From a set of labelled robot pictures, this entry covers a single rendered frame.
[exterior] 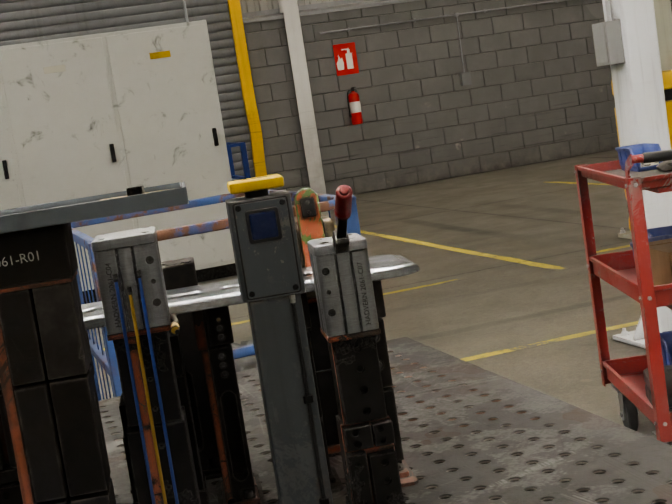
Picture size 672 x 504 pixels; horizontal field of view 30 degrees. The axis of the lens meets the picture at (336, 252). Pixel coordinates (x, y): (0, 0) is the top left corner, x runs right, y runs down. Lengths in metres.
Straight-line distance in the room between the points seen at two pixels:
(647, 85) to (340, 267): 4.02
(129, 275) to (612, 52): 4.08
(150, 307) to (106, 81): 8.21
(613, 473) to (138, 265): 0.67
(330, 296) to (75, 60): 8.22
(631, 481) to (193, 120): 8.33
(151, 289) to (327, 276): 0.22
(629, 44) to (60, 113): 5.30
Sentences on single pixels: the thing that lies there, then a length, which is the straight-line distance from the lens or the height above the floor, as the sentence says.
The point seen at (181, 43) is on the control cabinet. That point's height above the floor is 1.84.
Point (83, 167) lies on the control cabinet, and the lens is 9.68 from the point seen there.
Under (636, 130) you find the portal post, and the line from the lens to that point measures 5.46.
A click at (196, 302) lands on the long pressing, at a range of 1.65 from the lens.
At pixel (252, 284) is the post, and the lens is 1.38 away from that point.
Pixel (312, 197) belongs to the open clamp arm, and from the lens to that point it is 1.88.
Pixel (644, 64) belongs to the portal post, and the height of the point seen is 1.19.
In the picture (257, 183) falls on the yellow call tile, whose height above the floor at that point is 1.16.
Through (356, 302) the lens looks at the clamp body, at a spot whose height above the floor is 0.98.
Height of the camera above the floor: 1.23
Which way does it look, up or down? 7 degrees down
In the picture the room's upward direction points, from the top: 9 degrees counter-clockwise
